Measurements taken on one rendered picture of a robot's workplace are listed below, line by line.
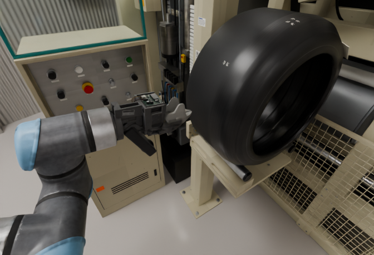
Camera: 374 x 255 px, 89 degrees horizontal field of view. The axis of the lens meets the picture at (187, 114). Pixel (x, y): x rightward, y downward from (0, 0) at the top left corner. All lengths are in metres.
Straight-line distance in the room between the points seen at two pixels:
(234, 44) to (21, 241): 0.59
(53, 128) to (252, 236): 1.53
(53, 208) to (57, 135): 0.13
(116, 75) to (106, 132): 0.70
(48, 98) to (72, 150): 0.70
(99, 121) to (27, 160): 0.13
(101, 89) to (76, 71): 0.15
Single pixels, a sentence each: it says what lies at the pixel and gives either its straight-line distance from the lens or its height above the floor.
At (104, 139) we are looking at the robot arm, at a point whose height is 1.27.
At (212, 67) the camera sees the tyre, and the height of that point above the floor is 1.32.
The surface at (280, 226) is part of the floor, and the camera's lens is 1.81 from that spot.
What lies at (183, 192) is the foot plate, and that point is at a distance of 1.77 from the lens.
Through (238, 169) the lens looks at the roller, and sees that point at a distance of 0.81.
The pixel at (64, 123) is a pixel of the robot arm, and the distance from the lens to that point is 0.42.
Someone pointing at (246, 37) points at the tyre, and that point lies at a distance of 0.58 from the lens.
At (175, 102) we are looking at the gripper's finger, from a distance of 0.52.
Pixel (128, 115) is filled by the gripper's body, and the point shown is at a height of 1.29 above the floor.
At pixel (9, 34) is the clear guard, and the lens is 1.00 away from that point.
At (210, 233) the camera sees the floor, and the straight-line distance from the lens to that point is 1.66.
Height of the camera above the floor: 1.54
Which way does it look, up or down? 37 degrees down
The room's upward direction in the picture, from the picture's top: straight up
